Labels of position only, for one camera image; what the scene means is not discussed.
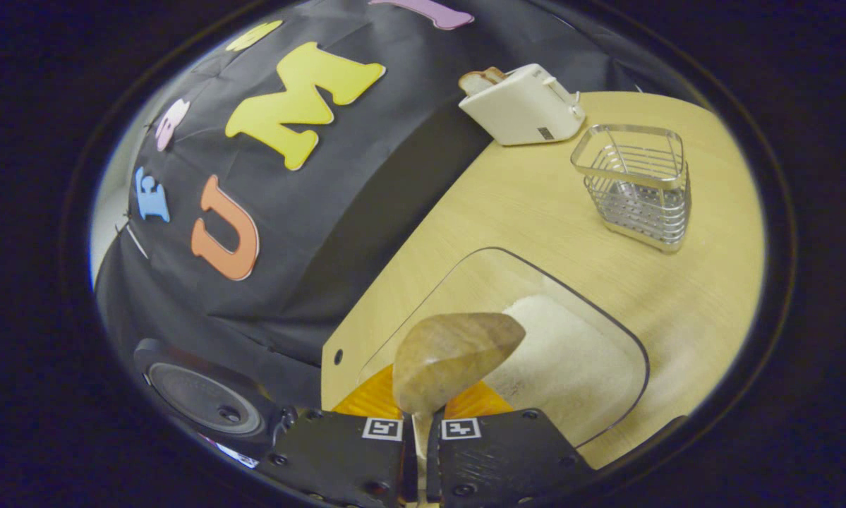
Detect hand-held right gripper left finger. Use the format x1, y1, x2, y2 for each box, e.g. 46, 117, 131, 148
257, 363, 418, 508

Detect dark grey rice cooker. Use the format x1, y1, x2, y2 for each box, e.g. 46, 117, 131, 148
132, 337, 298, 463

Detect black backdrop cloth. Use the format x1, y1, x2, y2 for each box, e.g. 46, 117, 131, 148
95, 0, 649, 410

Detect white toaster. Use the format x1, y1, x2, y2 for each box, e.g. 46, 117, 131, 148
458, 63, 586, 147

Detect clear rice container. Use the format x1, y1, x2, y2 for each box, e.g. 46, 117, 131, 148
356, 247, 651, 449

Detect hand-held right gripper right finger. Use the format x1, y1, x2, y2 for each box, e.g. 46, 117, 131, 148
426, 381, 596, 508

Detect metal wire chopstick holder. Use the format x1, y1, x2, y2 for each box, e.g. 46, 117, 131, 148
571, 124, 691, 253

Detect pale bread slice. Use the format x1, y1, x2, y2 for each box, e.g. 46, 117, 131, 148
459, 71, 494, 96

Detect wooden spoon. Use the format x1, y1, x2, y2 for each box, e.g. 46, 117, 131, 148
392, 313, 527, 505

